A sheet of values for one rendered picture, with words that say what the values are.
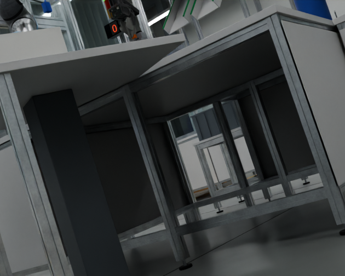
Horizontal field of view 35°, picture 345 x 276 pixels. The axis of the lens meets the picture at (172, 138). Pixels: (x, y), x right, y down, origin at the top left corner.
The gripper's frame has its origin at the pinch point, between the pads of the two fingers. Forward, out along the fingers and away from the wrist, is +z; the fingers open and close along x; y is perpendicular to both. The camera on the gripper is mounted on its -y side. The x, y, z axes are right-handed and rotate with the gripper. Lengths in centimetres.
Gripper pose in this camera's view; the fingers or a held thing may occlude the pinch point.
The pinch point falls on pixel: (132, 35)
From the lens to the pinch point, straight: 258.9
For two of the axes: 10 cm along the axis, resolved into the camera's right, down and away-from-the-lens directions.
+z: 3.1, 9.5, -0.8
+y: -5.3, 1.0, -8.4
